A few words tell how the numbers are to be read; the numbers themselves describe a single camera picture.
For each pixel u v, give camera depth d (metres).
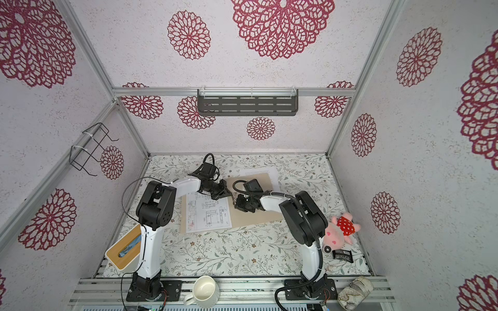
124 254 0.78
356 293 0.70
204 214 0.92
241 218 0.92
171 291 0.74
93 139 0.79
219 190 0.93
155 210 0.59
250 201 0.78
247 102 0.92
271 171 1.13
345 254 0.81
